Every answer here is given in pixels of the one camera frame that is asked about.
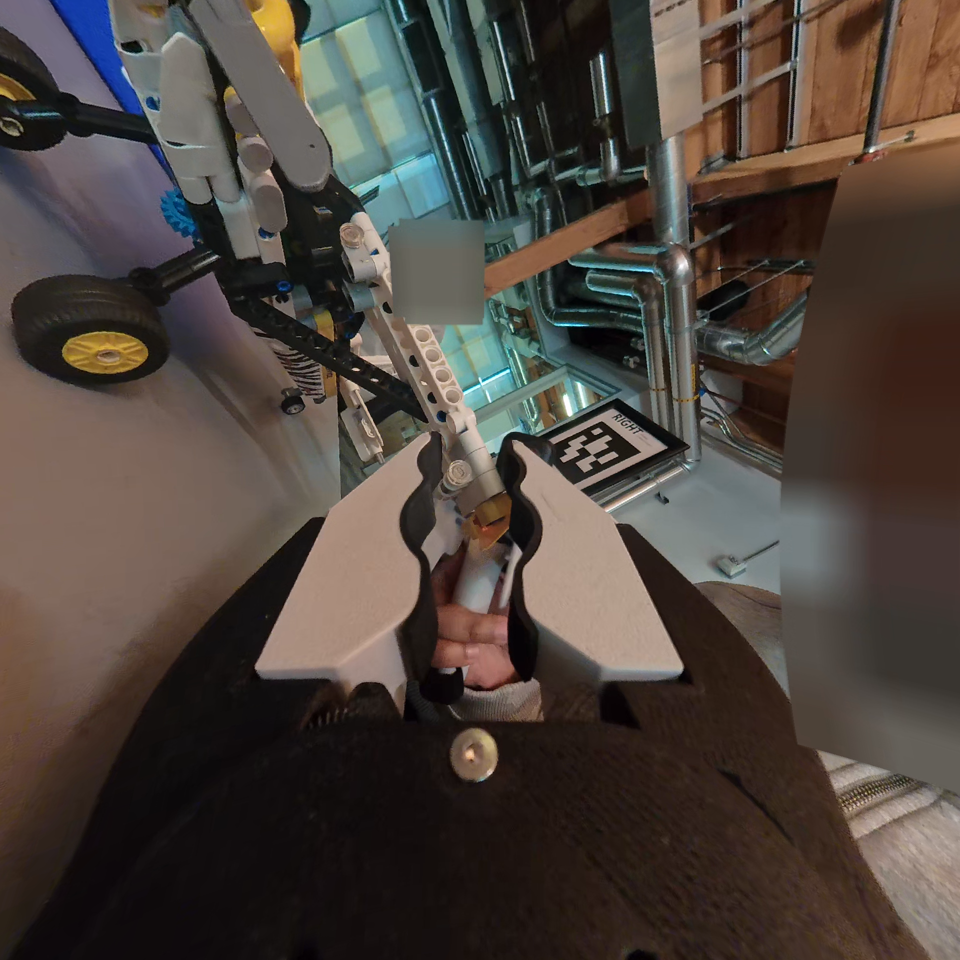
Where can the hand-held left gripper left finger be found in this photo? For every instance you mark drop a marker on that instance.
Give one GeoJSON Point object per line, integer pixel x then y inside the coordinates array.
{"type": "Point", "coordinates": [345, 592]}

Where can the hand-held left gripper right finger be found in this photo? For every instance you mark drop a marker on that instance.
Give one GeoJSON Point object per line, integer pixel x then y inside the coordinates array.
{"type": "Point", "coordinates": [600, 600]}

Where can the lego airplane model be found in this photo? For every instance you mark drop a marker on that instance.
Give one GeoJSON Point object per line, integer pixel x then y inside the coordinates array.
{"type": "Point", "coordinates": [420, 352]}

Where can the person's right hand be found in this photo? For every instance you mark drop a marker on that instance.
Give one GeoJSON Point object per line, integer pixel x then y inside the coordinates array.
{"type": "Point", "coordinates": [480, 645]}

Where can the framed marker poster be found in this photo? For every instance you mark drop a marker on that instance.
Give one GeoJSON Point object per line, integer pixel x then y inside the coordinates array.
{"type": "Point", "coordinates": [600, 450]}

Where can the person's grey hoodie torso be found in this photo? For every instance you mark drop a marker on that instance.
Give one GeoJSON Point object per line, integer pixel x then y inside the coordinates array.
{"type": "Point", "coordinates": [900, 862]}

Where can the blue plastic bin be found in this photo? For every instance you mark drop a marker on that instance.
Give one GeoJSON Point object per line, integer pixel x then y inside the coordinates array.
{"type": "Point", "coordinates": [97, 45]}

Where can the small grey wall box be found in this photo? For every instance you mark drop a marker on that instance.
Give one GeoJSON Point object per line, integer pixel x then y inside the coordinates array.
{"type": "Point", "coordinates": [729, 566]}

